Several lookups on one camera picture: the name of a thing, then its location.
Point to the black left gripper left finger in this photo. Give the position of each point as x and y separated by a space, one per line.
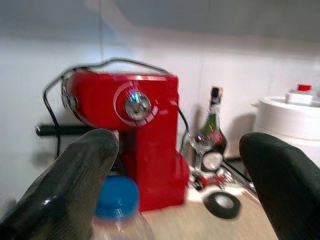
62 190

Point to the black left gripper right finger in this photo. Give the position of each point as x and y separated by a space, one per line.
287 190

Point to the blue capped water bottle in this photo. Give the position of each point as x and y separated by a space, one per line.
120 197

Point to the white electric cooker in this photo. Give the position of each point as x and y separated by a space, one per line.
287 117

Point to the red white snack packets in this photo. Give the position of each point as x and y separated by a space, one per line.
212 180

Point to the black tape roll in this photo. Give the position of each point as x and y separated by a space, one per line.
212 207

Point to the dark glass liqueur bottle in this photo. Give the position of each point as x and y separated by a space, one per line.
212 132

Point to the red coffee machine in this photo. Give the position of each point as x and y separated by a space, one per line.
155 140

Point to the black wall rail bar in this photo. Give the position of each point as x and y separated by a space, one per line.
62 130

